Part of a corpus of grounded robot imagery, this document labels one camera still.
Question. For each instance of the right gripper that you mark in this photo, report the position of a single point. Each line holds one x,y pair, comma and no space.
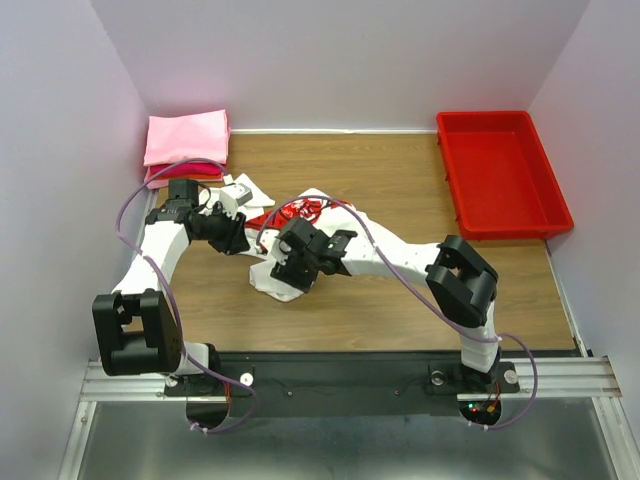
287,275

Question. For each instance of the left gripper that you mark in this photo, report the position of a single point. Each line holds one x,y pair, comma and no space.
234,240

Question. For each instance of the white t shirt red print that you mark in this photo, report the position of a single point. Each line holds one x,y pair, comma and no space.
270,235

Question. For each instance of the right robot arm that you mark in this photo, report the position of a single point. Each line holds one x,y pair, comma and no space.
450,277

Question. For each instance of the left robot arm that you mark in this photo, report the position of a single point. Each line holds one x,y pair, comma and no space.
137,325

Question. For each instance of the orange folded shirt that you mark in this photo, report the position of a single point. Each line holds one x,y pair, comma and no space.
155,178

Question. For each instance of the magenta folded shirt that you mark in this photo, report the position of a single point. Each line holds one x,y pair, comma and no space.
195,170

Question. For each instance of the pink bottom folded shirt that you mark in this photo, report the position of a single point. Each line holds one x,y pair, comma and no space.
157,184

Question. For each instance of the light pink folded shirt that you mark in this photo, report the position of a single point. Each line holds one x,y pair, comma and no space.
172,139

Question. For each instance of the red plastic bin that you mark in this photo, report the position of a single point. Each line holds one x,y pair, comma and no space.
501,181

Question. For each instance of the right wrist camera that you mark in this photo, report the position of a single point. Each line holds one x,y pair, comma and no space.
280,251

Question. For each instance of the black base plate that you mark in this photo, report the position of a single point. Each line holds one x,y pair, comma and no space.
334,384

